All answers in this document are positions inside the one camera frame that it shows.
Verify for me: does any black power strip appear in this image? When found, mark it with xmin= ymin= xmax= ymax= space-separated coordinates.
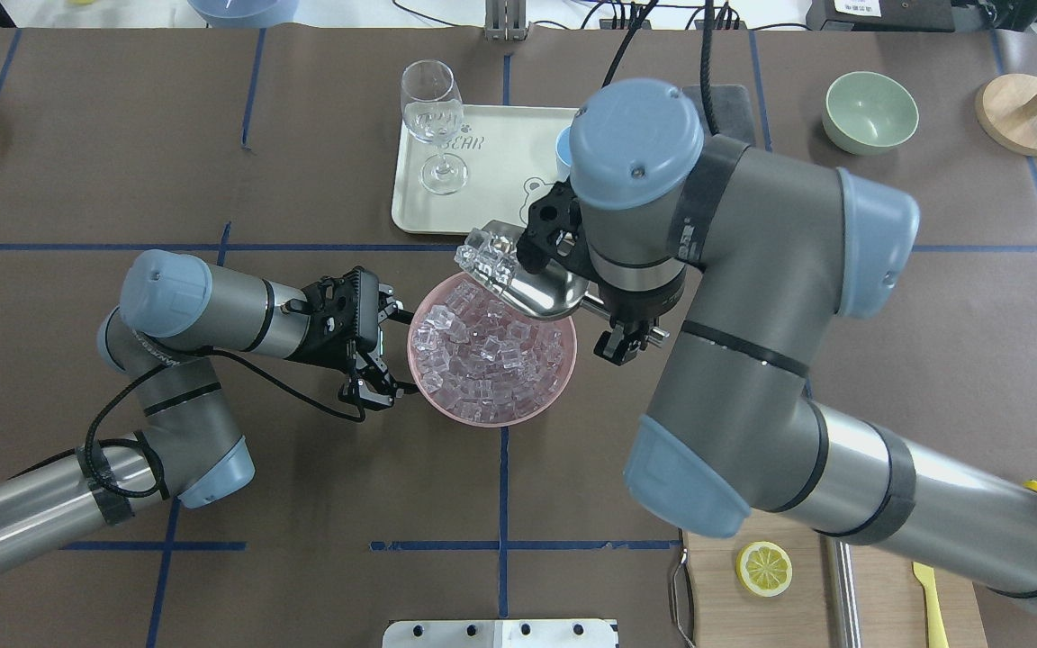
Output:
xmin=580 ymin=1 xmax=746 ymax=32

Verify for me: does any pile of clear ice cubes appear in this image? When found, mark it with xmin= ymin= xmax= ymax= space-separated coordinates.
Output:
xmin=414 ymin=225 xmax=566 ymax=420

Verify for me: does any green bowl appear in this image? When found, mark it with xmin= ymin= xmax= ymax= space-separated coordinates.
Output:
xmin=822 ymin=71 xmax=919 ymax=156

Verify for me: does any cream bear tray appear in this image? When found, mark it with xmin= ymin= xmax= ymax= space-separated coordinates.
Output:
xmin=390 ymin=105 xmax=574 ymax=235

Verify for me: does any light blue cup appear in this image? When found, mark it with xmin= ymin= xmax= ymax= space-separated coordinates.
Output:
xmin=555 ymin=126 xmax=573 ymax=182

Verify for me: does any wooden cutting board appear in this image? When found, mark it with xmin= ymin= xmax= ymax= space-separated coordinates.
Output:
xmin=678 ymin=531 xmax=990 ymax=648

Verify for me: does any clear wine glass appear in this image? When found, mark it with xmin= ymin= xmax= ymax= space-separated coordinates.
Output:
xmin=400 ymin=60 xmax=469 ymax=195

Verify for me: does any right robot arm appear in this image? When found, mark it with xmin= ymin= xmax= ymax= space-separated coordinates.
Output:
xmin=519 ymin=78 xmax=1037 ymax=616

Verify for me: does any pink bowl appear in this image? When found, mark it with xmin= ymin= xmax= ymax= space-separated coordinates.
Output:
xmin=407 ymin=273 xmax=578 ymax=428

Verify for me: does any metal rod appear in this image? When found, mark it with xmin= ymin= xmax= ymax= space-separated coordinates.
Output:
xmin=823 ymin=536 xmax=863 ymax=647

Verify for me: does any lemon half slice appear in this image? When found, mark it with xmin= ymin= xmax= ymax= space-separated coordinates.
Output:
xmin=734 ymin=541 xmax=794 ymax=598

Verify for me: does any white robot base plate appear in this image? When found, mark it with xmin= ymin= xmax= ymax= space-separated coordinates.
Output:
xmin=382 ymin=617 xmax=620 ymax=647

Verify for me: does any aluminium frame post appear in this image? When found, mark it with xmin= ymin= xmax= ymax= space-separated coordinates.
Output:
xmin=484 ymin=0 xmax=529 ymax=41

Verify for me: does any metal ice scoop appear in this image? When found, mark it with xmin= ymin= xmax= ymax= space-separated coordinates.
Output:
xmin=455 ymin=221 xmax=669 ymax=345

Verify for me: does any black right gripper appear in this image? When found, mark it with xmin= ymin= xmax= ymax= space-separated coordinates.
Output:
xmin=516 ymin=182 xmax=686 ymax=365

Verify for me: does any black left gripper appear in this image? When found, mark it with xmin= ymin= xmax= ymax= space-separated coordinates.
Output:
xmin=283 ymin=266 xmax=419 ymax=411

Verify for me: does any yellow plastic knife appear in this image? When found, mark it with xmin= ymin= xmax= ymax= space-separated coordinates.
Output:
xmin=910 ymin=562 xmax=950 ymax=648

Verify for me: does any blue basin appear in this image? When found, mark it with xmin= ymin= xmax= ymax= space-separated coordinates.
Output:
xmin=186 ymin=0 xmax=300 ymax=29

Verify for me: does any grey folded cloth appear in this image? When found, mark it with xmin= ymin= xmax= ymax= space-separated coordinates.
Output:
xmin=709 ymin=85 xmax=757 ymax=147

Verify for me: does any wooden cup stand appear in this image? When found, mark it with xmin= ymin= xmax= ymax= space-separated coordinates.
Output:
xmin=974 ymin=73 xmax=1037 ymax=157

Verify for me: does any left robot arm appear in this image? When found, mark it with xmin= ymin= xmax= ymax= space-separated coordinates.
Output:
xmin=0 ymin=249 xmax=417 ymax=574

